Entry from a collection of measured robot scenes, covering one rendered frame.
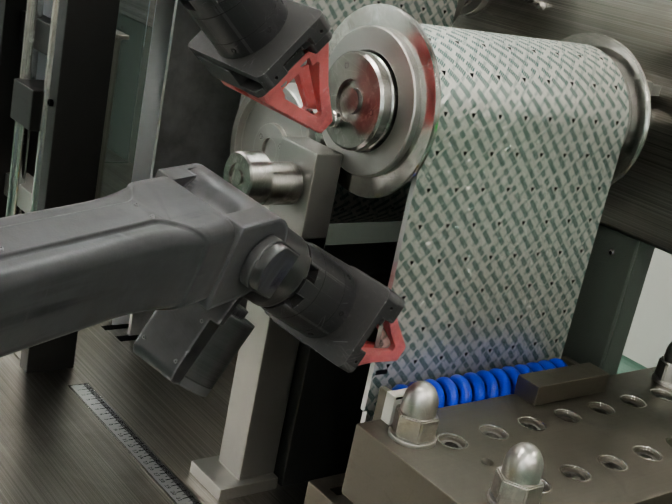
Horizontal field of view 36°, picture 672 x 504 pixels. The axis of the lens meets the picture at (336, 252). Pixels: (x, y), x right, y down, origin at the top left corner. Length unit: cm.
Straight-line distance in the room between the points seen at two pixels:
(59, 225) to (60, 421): 49
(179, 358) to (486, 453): 25
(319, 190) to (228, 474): 26
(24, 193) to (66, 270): 60
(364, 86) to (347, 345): 19
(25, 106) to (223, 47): 36
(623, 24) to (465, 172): 31
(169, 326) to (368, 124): 22
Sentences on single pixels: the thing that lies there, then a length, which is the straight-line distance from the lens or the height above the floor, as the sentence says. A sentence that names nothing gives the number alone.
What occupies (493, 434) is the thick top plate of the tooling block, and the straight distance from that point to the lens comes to 83.
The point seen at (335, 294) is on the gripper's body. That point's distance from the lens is 73.
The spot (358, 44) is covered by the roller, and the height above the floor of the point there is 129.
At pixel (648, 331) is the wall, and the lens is 391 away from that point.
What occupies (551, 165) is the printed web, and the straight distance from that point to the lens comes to 88.
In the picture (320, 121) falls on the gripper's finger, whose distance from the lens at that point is 79.
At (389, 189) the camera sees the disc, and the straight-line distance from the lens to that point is 79.
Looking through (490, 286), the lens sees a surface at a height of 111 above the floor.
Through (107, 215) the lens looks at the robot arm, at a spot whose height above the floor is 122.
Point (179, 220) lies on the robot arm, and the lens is 57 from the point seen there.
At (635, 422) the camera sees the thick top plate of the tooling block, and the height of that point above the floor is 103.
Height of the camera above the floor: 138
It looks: 18 degrees down
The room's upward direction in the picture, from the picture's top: 12 degrees clockwise
